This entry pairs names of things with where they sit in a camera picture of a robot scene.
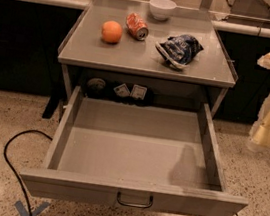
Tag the open grey top drawer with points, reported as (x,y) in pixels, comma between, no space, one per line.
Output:
(102,147)

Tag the red soda can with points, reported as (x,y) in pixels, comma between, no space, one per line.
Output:
(136,26)

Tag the white bowl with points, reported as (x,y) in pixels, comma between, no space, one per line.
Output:
(162,9)

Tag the white tag left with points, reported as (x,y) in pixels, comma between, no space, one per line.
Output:
(122,91)

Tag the white tag right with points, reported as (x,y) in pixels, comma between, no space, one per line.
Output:
(138,92)

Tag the dark counter with white rail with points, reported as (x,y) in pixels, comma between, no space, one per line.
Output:
(30,34)

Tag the blue tape cross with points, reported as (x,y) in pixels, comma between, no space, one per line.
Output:
(24,211)

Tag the white tag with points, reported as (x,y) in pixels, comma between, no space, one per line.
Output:
(138,92)
(122,91)

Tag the orange fruit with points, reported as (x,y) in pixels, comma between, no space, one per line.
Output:
(111,32)

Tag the grey cabinet with top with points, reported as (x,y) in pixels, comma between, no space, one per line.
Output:
(84,47)

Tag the metal drawer handle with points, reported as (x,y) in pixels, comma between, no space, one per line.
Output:
(134,201)

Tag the round grey object inside cabinet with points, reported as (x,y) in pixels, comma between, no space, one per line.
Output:
(95,87)

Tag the blue chip bag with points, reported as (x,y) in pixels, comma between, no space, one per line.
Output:
(179,51)

